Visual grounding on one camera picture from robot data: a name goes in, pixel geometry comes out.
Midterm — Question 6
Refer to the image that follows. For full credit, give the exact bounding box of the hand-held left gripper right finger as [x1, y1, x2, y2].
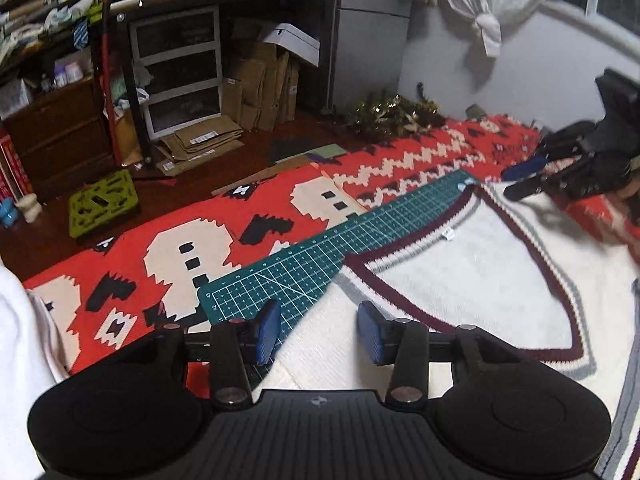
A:
[356, 301, 507, 409]

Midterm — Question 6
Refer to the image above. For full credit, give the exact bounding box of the white ceramic pot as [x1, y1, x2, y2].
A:
[15, 193, 42, 224]

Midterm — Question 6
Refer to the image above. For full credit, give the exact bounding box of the white knit vest maroon trim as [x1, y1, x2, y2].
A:
[272, 170, 640, 480]

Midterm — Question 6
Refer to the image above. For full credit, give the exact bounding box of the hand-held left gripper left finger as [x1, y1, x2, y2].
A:
[145, 300, 283, 407]

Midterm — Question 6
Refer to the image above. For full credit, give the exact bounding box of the cluttered black shelf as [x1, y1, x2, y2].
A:
[0, 0, 113, 121]

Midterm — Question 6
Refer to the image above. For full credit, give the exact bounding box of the red patterned blanket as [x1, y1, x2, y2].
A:
[22, 115, 640, 376]

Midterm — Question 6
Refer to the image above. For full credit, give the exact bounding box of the christmas garland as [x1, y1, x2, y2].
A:
[350, 82, 448, 138]

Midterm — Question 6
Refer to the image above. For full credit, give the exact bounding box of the wooden drawer cabinet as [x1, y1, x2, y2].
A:
[0, 76, 116, 201]

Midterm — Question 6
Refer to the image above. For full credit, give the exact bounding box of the silver refrigerator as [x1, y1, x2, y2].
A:
[325, 0, 416, 111]

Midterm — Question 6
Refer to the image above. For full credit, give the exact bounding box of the white plastic drawer unit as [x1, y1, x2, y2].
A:
[129, 5, 223, 141]

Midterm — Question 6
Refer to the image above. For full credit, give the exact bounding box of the red pole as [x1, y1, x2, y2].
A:
[100, 7, 126, 166]

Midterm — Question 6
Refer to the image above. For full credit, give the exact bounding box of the red white printed box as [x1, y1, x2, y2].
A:
[0, 130, 32, 202]

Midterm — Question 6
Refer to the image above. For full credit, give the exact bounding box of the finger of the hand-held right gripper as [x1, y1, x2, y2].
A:
[501, 156, 551, 182]
[504, 175, 557, 202]

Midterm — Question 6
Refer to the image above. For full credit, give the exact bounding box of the black foam sheet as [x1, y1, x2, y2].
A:
[270, 137, 321, 162]

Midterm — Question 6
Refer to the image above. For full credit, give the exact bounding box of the white cardboard box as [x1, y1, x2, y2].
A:
[261, 22, 321, 67]

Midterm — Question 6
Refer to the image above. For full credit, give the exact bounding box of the green cutting mat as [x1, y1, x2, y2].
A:
[197, 169, 476, 341]

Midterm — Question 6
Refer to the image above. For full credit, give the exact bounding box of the white window frame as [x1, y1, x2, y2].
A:
[537, 0, 640, 56]

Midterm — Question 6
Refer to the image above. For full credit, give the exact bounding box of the stack of flat cardboard boxes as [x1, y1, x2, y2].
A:
[152, 114, 246, 177]

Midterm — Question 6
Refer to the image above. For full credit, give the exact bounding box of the folded white garment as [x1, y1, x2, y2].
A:
[0, 264, 68, 480]

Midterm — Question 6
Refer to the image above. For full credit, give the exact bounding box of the lime green plastic tray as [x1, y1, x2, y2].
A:
[67, 169, 142, 239]

